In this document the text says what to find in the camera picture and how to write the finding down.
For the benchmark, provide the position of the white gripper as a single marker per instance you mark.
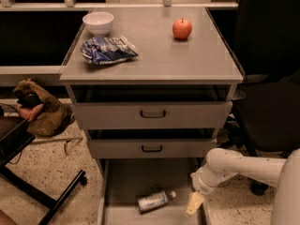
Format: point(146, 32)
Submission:
point(201, 182)

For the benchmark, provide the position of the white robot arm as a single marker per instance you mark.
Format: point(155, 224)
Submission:
point(280, 173)

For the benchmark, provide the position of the bottom grey drawer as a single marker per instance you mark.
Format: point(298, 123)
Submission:
point(127, 180)

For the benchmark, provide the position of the grey drawer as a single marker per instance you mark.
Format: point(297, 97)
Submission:
point(127, 180)
point(172, 148)
point(126, 115)

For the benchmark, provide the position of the top grey drawer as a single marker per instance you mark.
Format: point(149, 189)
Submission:
point(126, 115)

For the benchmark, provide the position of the middle grey drawer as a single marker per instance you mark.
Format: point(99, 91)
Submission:
point(172, 148)

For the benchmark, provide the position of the grey drawer cabinet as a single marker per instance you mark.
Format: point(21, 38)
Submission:
point(197, 69)

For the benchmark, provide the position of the black office chair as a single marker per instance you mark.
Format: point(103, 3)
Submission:
point(264, 36)

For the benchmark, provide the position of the brown bag on floor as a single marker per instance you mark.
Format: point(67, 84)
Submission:
point(46, 115)

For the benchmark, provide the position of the red apple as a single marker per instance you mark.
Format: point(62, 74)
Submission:
point(181, 29)

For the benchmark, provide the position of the blue chip bag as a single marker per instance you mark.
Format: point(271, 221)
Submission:
point(106, 51)

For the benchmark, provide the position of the black stand with base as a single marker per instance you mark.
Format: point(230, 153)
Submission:
point(14, 137)

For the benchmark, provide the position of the white bowl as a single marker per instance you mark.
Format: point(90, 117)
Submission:
point(98, 23)

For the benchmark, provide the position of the black middle drawer handle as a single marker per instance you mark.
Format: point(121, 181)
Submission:
point(151, 149)

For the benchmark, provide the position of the black drawer handle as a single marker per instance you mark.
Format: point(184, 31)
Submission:
point(151, 149)
point(152, 115)

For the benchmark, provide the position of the black top drawer handle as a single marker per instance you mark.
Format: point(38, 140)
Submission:
point(152, 115)

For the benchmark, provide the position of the grey shelf rail left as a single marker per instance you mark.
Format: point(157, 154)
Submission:
point(44, 75)

